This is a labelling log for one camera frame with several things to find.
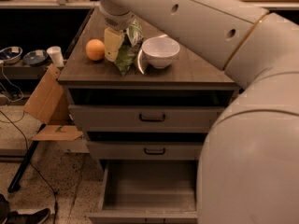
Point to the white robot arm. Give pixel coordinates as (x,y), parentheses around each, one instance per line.
(248,170)

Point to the black left table leg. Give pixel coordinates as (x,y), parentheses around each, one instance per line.
(15,184)

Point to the top grey drawer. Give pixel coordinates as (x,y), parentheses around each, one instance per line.
(144,119)

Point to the brown cardboard box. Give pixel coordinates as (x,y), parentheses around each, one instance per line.
(49,105)

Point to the white ceramic bowl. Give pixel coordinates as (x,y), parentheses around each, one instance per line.
(160,51)

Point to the white paper cup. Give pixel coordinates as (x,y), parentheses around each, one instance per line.
(56,56)

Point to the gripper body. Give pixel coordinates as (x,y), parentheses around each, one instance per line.
(118,21)

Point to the light patterned bowl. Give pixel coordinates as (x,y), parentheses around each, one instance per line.
(10,55)

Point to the grey drawer cabinet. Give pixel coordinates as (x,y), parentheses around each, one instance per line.
(188,81)

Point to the dark blue bowl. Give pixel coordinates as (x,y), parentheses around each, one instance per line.
(36,57)

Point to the grey drawer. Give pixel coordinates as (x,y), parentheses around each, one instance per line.
(174,151)
(147,192)
(144,119)

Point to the green jalapeno chip bag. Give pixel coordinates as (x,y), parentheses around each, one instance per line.
(133,39)

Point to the orange fruit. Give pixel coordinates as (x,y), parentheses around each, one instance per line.
(95,50)

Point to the black shoe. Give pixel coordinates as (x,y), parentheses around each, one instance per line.
(38,217)

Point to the middle grey drawer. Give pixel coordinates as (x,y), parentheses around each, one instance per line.
(174,151)

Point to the bottom grey drawer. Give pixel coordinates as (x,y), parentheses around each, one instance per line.
(147,192)

